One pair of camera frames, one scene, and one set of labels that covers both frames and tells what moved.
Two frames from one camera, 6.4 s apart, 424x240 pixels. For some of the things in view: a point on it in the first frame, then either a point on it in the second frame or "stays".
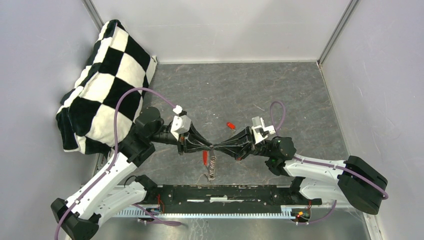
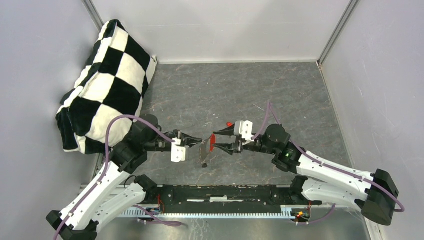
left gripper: [183, 140] -> [193, 141]
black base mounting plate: [230, 197] stays
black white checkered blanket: [85, 117] stays
